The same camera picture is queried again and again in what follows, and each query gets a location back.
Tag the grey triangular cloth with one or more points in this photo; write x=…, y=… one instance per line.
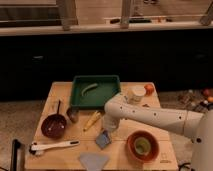
x=93, y=161

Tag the white dish brush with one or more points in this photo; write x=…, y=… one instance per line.
x=39, y=149

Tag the black object at left edge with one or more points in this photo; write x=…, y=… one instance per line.
x=16, y=145

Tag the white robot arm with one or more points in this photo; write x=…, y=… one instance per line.
x=194, y=125

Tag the green plastic tray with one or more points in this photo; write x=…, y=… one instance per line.
x=108, y=86

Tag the blue grey sponge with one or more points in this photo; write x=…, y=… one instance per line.
x=103, y=139

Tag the terracotta bowl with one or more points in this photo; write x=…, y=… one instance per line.
x=131, y=149

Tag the green item in bowl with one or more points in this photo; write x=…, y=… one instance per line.
x=142, y=146

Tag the yellow corn cob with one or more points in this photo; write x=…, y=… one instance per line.
x=92, y=120

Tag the green pea pod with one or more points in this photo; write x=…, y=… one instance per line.
x=89, y=87

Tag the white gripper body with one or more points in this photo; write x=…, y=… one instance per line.
x=110, y=123

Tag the white plastic cup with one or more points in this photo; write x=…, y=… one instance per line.
x=135, y=94

